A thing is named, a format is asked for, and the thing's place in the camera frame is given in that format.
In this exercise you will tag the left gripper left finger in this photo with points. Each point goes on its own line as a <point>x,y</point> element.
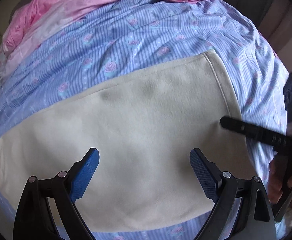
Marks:
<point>34,218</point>

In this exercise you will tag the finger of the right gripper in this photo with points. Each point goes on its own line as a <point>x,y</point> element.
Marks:
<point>252,131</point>

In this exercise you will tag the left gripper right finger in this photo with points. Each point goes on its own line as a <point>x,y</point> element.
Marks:
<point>254,219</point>

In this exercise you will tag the cream white pants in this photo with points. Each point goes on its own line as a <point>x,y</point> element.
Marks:
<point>144,125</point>

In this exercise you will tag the right hand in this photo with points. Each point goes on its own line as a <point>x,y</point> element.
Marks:
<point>275,181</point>

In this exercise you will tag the blue striped floral bedsheet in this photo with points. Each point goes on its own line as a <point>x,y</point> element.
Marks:
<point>130,35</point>

